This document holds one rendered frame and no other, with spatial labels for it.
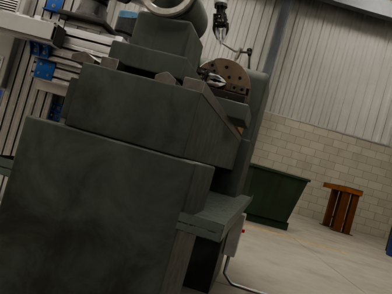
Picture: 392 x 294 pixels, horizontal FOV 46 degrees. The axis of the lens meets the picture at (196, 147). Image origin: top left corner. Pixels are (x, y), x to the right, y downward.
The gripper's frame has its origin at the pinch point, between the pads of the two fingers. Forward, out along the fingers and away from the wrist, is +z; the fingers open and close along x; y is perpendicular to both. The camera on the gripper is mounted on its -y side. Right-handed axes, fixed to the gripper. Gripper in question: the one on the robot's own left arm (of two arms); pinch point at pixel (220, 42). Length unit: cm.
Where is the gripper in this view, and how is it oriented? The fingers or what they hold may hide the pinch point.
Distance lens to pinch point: 263.4
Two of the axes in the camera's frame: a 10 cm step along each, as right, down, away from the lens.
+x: 9.9, 0.1, -1.6
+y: -1.5, -0.7, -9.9
